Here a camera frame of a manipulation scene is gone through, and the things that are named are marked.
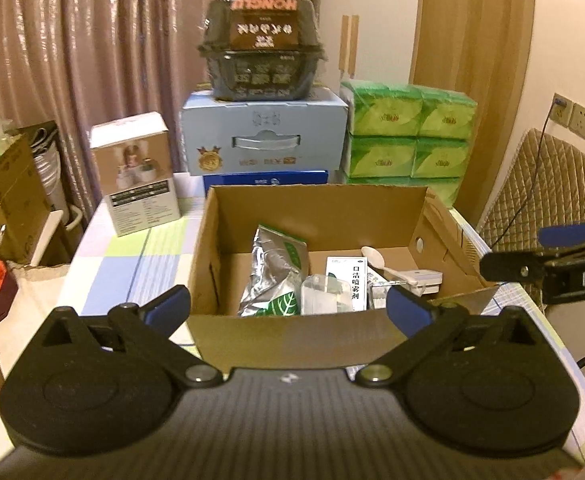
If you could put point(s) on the silver green foil pouch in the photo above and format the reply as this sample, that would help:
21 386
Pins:
279 266

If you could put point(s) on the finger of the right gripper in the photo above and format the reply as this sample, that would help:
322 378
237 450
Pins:
570 236
523 267

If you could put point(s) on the dark blue flat box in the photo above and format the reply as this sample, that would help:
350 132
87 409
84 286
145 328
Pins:
267 178

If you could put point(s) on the side cardboard boxes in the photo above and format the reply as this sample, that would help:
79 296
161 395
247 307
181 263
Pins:
30 186

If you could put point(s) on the checked tablecloth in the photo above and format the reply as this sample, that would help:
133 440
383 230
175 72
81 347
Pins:
108 269

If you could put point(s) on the light blue milk carton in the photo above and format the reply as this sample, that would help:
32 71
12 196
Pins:
221 137

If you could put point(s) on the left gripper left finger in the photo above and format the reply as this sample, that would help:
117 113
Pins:
147 331

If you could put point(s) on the long white medicine box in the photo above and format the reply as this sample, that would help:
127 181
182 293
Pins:
377 293

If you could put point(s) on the white humidifier product box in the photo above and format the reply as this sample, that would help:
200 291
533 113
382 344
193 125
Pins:
134 169

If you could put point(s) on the beige quilted chair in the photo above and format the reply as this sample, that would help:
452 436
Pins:
545 186

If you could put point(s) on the brown cardboard box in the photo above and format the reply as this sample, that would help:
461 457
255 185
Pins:
410 226

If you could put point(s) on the green tissue pack stack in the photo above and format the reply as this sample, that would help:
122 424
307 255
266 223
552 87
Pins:
400 134

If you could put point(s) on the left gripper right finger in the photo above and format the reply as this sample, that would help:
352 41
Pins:
426 327

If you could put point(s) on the wall power socket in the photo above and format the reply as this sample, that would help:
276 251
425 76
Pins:
568 114

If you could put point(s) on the clear plastic lidded case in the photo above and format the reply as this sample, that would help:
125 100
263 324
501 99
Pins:
325 294

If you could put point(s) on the white square plug box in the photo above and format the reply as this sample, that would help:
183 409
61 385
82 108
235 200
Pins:
421 282

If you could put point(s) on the white mecobalamin tablet box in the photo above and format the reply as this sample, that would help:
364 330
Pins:
347 277

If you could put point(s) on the black basket gift pack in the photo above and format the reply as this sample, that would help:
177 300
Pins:
261 50

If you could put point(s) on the brown curtain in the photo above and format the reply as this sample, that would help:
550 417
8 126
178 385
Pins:
80 63

